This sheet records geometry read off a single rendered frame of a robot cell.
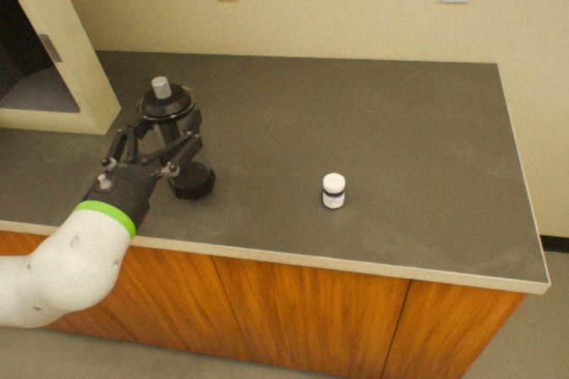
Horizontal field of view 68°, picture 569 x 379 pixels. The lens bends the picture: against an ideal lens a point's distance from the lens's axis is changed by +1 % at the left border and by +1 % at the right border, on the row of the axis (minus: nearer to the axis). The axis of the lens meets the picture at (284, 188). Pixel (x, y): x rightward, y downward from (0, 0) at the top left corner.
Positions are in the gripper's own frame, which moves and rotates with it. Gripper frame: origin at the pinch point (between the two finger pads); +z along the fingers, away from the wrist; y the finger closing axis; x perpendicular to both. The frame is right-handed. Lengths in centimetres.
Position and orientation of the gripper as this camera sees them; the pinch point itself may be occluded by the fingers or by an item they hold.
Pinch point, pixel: (171, 120)
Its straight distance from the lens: 85.5
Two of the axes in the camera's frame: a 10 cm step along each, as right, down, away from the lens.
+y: -9.8, -0.9, 1.8
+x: 0.6, 7.1, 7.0
